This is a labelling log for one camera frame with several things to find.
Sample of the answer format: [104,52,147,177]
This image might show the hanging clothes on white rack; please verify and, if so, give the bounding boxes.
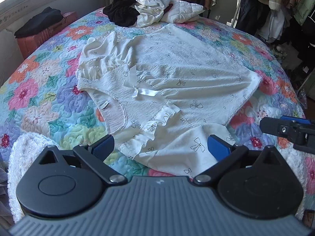
[233,0,315,62]

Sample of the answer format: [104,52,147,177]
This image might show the white quilted jacket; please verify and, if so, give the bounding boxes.
[160,0,205,23]

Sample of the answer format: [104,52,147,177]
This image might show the red suitcase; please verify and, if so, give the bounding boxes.
[16,12,78,59]

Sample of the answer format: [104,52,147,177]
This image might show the cream crumpled garment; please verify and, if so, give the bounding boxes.
[134,0,171,28]

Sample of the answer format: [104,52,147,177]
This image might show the black garment on suitcase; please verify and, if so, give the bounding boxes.
[14,7,64,38]

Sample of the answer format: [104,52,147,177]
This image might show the white clothes rack pole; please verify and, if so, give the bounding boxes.
[231,0,241,28]

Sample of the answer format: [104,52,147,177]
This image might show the colourful floral quilt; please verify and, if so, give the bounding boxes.
[1,10,314,210]

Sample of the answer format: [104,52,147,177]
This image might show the white fluffy towel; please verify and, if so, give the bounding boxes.
[7,132,58,223]

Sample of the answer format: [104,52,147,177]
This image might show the dark brown fuzzy garment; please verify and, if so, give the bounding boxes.
[103,0,140,27]

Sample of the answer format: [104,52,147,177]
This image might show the white bow print dress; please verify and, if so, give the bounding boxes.
[76,24,262,177]

